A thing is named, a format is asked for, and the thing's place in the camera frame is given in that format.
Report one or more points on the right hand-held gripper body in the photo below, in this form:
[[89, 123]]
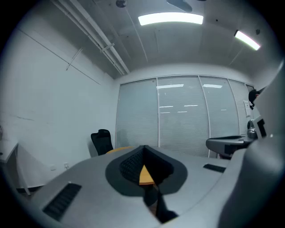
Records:
[[262, 178]]

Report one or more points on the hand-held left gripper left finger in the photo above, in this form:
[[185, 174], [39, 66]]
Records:
[[93, 178]]

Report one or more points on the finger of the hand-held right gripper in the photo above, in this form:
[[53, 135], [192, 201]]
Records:
[[220, 144]]

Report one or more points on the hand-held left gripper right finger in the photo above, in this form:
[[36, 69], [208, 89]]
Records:
[[191, 176]]

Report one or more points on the black office chair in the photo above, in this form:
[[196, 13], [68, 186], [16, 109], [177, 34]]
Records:
[[103, 142]]

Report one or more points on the white paper notice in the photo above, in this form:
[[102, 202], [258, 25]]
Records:
[[247, 108]]

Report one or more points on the round orange table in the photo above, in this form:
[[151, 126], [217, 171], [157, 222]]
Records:
[[145, 178]]

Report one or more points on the frosted glass partition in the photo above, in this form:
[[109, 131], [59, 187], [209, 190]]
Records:
[[182, 115]]

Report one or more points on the white desk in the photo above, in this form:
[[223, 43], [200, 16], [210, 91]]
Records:
[[9, 151]]

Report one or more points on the short ceiling light panel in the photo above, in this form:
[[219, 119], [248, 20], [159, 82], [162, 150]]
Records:
[[247, 40]]

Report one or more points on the long ceiling light panel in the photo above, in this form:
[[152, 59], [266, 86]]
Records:
[[170, 18]]

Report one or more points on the white ceiling pipes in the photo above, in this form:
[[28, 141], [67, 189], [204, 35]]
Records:
[[98, 37]]

